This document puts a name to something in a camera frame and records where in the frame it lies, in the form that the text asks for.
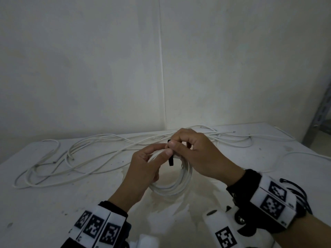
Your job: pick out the person's right hand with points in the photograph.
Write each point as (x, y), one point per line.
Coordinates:
(207, 154)

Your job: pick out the person's left hand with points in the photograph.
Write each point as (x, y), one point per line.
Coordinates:
(144, 170)

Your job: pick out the black plastic zip tie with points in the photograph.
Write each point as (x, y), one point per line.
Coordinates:
(171, 161)

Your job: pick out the bunch of black zip ties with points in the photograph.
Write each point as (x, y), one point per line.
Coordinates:
(297, 187)

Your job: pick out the person's left forearm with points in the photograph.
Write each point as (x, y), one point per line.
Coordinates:
(124, 201)

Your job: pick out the person's right forearm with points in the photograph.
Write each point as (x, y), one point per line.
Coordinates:
(307, 232)

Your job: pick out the black left wristband white markers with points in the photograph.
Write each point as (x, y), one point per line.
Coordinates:
(95, 224)

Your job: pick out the black wristband white markers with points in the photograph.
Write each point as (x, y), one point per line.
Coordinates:
(95, 224)
(271, 204)

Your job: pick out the black right wristband white markers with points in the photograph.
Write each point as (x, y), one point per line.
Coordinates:
(271, 204)

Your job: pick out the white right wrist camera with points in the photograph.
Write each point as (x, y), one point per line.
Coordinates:
(214, 222)

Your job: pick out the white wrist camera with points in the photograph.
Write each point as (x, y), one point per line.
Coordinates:
(214, 222)
(143, 242)

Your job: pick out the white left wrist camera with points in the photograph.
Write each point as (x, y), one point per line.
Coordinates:
(143, 242)

